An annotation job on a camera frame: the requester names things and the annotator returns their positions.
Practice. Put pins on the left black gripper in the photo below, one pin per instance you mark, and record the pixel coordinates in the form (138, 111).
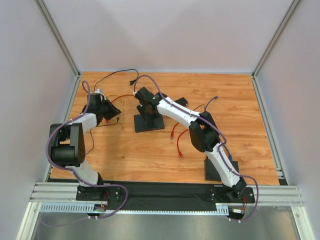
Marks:
(111, 110)

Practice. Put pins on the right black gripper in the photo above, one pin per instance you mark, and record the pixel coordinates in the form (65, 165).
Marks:
(144, 110)

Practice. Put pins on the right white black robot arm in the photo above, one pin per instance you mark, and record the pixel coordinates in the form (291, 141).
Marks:
(204, 134)

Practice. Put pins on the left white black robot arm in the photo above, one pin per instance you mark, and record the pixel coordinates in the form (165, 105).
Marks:
(66, 146)

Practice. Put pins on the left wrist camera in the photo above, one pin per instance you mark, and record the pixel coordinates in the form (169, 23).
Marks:
(99, 91)

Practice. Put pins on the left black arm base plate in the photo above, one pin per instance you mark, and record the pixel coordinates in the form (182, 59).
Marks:
(109, 193)

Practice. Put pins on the aluminium front rail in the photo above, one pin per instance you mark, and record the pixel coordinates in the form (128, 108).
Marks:
(269, 195)

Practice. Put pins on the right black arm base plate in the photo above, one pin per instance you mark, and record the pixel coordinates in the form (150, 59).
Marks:
(224, 194)

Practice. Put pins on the left aluminium frame post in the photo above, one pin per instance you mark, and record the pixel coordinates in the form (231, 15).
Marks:
(57, 35)

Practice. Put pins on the aluminium frame post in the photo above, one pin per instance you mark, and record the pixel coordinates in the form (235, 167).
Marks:
(276, 36)
(57, 35)

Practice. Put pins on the right aluminium frame post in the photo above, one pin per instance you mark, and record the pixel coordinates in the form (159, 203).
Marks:
(276, 36)

